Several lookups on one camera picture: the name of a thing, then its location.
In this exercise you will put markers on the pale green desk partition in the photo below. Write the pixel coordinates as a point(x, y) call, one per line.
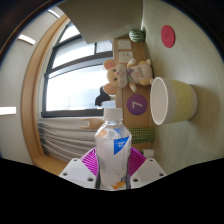
point(106, 18)

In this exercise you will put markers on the white wall socket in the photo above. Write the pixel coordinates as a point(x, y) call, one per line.
point(126, 57)
point(124, 44)

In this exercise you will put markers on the wooden desk back ledge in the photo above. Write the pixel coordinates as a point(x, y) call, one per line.
point(140, 51)

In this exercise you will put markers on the small plant in white pot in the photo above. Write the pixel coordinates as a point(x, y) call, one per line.
point(149, 153)

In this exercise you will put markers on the cream plush mouse toy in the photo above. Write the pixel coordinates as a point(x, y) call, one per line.
point(130, 74)

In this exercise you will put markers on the clear plastic water bottle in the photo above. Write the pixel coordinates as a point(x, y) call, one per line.
point(111, 156)

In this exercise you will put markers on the dark-framed window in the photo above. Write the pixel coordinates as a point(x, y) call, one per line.
point(73, 90)

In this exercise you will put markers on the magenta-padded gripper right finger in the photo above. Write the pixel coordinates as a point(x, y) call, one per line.
point(149, 170)

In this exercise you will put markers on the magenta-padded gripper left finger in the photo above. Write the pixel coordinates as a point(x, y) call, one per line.
point(76, 171)

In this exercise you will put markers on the pale yellow white cup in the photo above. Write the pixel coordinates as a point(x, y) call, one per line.
point(178, 100)

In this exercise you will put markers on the round green cactus ornament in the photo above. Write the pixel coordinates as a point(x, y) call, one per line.
point(137, 35)

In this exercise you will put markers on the round purple number sign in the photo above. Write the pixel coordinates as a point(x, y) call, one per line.
point(137, 104)

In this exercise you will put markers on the grey pleated curtain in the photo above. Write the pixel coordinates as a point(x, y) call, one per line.
point(66, 136)

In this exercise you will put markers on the flat round red coaster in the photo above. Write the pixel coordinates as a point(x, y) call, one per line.
point(168, 36)

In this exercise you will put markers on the white ceiling lights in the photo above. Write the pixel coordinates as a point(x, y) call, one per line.
point(26, 39)

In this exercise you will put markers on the black horse figurine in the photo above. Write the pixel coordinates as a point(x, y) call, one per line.
point(101, 97)

